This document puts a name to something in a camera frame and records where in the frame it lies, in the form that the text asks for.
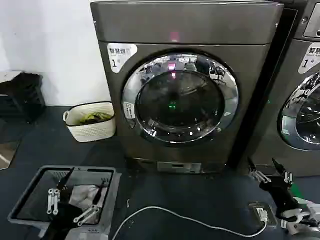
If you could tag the right gripper body black block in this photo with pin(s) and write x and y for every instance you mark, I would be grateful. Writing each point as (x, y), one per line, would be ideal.
(281, 192)

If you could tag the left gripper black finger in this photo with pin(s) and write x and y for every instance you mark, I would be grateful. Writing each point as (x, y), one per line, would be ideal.
(87, 213)
(53, 200)

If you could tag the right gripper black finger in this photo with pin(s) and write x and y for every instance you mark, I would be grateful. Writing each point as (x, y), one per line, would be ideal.
(288, 178)
(261, 176)

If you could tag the left gripper body black block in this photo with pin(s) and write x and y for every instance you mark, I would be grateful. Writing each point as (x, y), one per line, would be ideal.
(65, 220)

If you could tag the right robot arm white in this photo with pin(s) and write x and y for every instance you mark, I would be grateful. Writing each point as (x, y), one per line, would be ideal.
(307, 212)

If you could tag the pale grey cloth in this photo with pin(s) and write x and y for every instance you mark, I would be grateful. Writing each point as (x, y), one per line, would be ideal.
(82, 195)

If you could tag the grey dryer with control panel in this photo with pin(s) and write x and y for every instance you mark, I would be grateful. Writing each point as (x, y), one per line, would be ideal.
(285, 155)

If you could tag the small grey floor box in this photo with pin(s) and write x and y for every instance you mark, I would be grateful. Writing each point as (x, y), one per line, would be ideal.
(271, 216)

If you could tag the grey plastic laundry basket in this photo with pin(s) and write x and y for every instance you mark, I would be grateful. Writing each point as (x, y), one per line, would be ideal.
(27, 192)

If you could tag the small metal hook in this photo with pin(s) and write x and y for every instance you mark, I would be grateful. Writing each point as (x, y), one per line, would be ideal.
(128, 203)

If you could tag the round glass dryer door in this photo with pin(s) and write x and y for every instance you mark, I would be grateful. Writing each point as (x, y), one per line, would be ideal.
(180, 105)
(307, 117)

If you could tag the white woven laundry basket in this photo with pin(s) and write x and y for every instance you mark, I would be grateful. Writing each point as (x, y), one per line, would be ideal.
(92, 131)

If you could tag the green clothes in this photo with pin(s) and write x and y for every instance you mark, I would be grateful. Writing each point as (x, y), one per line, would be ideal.
(95, 117)

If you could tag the black plastic crate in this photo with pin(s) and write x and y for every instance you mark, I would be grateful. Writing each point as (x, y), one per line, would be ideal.
(22, 100)

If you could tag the white number sticker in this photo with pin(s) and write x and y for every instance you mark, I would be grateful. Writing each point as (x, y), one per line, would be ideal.
(120, 57)
(310, 57)

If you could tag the grey dryer with pink light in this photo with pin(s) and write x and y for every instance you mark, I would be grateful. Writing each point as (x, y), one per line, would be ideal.
(190, 27)

